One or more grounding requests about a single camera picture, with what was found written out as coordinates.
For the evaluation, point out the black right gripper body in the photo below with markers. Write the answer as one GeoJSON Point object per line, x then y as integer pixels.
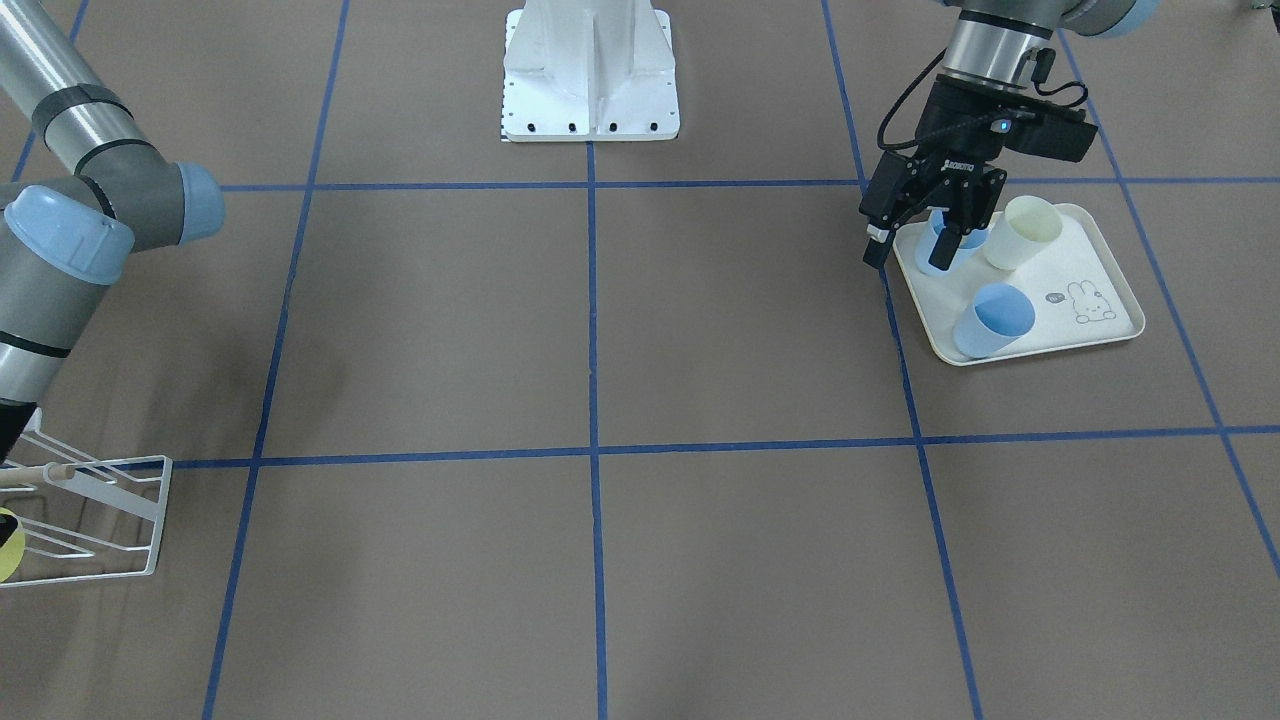
{"type": "Point", "coordinates": [10, 428]}

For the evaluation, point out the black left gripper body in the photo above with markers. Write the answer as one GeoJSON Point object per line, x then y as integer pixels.
{"type": "Point", "coordinates": [952, 134]}

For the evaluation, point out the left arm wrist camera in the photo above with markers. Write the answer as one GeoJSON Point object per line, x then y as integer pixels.
{"type": "Point", "coordinates": [1044, 130]}

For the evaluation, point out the pale green plastic cup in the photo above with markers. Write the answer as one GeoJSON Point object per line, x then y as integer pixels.
{"type": "Point", "coordinates": [1027, 226]}

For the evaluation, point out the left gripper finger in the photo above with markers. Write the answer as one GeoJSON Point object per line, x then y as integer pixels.
{"type": "Point", "coordinates": [970, 208]}
{"type": "Point", "coordinates": [888, 198]}

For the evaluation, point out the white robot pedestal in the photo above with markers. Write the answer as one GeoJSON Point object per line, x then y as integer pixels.
{"type": "Point", "coordinates": [589, 71]}

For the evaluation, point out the cream plastic tray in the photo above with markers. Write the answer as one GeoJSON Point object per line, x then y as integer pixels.
{"type": "Point", "coordinates": [1072, 295]}

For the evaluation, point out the white wire cup rack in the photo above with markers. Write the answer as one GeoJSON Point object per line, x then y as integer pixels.
{"type": "Point", "coordinates": [86, 518]}

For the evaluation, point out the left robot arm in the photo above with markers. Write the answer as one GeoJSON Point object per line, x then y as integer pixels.
{"type": "Point", "coordinates": [1007, 45]}

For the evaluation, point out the blue plastic cup near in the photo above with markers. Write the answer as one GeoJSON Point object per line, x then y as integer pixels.
{"type": "Point", "coordinates": [998, 315]}

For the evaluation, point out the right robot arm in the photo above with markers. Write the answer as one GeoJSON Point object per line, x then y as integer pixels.
{"type": "Point", "coordinates": [65, 240]}

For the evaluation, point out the yellow plastic cup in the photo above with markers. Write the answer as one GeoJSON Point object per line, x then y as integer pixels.
{"type": "Point", "coordinates": [13, 544]}

